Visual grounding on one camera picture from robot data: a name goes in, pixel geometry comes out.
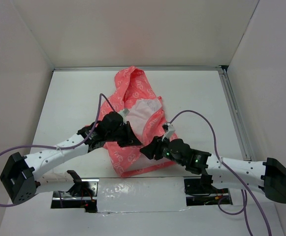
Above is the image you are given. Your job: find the pink jacket with white lining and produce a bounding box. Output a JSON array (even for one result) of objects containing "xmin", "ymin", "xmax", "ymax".
[{"xmin": 99, "ymin": 66, "xmax": 175, "ymax": 177}]

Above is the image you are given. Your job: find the aluminium frame rail right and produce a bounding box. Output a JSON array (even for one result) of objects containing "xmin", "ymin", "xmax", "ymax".
[{"xmin": 218, "ymin": 65, "xmax": 253, "ymax": 161}]

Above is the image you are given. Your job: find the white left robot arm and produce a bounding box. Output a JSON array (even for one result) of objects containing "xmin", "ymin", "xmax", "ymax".
[{"xmin": 0, "ymin": 109, "xmax": 141, "ymax": 205}]

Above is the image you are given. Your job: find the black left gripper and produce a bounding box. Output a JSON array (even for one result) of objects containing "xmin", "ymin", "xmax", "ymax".
[{"xmin": 105, "ymin": 121, "xmax": 141, "ymax": 148}]

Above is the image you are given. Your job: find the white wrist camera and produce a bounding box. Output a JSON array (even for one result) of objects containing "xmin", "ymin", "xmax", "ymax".
[
  {"xmin": 162, "ymin": 122, "xmax": 175, "ymax": 141},
  {"xmin": 119, "ymin": 108, "xmax": 129, "ymax": 123}
]

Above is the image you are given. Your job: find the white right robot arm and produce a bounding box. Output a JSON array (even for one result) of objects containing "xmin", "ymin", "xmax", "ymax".
[{"xmin": 140, "ymin": 136, "xmax": 286, "ymax": 204}]

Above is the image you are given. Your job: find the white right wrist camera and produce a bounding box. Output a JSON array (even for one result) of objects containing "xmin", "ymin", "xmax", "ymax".
[{"xmin": 162, "ymin": 122, "xmax": 175, "ymax": 141}]

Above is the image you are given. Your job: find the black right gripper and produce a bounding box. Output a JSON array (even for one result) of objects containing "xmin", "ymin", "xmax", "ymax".
[{"xmin": 139, "ymin": 134, "xmax": 186, "ymax": 166}]

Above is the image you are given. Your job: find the aluminium frame rail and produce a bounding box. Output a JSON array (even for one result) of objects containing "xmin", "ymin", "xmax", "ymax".
[
  {"xmin": 218, "ymin": 65, "xmax": 253, "ymax": 161},
  {"xmin": 53, "ymin": 65, "xmax": 229, "ymax": 72}
]

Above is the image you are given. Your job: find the aluminium frame rail back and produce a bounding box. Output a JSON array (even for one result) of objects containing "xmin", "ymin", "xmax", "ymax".
[{"xmin": 53, "ymin": 65, "xmax": 229, "ymax": 72}]

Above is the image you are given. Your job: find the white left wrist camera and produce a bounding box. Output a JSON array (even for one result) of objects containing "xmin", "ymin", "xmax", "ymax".
[{"xmin": 119, "ymin": 108, "xmax": 129, "ymax": 123}]

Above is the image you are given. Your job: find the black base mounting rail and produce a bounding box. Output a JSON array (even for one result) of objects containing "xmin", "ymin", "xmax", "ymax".
[{"xmin": 51, "ymin": 177, "xmax": 232, "ymax": 213}]

